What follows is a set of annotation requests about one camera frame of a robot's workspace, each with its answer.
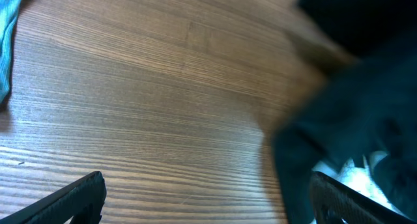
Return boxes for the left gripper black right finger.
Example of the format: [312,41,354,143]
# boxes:
[309,172,414,224]

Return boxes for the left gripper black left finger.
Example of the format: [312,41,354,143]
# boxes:
[1,171,107,224]

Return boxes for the black shorts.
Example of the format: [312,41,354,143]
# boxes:
[272,0,416,223]

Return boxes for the light blue denim shorts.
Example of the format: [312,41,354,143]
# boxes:
[1,0,22,102]

